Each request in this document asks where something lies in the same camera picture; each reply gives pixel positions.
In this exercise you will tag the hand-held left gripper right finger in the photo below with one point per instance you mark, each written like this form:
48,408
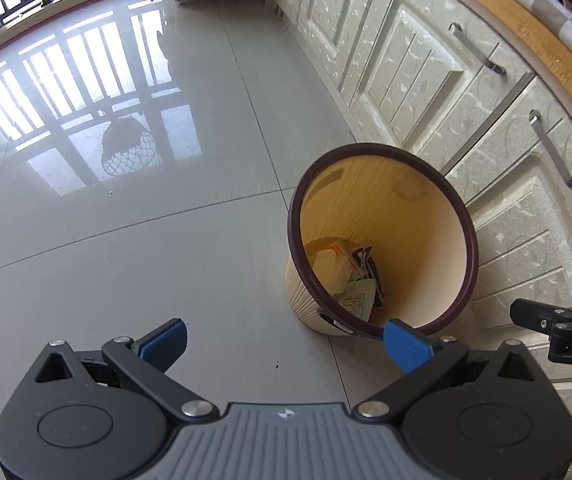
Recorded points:
408,347

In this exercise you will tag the trash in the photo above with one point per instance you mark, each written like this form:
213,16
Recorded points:
328,265

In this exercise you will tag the dark wrapper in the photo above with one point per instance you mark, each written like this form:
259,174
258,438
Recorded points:
375,282

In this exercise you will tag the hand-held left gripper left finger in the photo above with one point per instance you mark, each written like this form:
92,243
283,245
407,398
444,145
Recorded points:
162,345

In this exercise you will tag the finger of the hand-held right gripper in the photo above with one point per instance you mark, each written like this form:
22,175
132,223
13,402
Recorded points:
531,312

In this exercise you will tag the pale printed packet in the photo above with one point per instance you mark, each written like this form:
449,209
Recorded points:
356,302

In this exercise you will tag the white cabinet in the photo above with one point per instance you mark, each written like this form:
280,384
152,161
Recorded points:
416,75

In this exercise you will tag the yellow bin with brown rim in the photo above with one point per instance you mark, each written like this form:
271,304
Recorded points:
416,210

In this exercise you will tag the clear plastic wrapper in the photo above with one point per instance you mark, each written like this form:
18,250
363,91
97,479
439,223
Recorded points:
358,260

